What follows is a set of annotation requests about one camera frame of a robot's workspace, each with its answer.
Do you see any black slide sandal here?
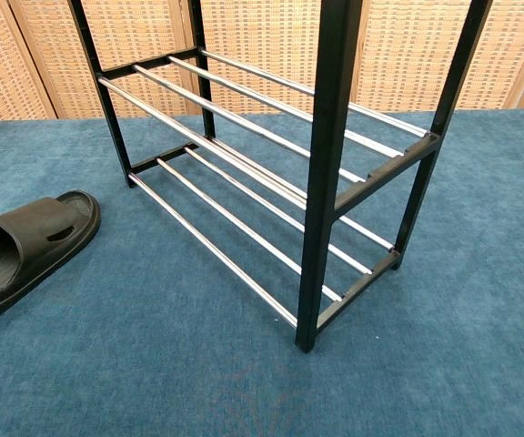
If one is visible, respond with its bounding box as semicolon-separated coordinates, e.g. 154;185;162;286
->
0;189;102;332

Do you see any black and chrome shoe rack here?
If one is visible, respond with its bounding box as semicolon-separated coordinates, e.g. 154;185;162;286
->
67;0;494;354

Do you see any woven wooden folding screen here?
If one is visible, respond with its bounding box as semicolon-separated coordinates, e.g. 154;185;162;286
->
0;0;524;125

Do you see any blue carpet table mat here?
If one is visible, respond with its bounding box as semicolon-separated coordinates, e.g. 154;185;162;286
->
0;107;524;437

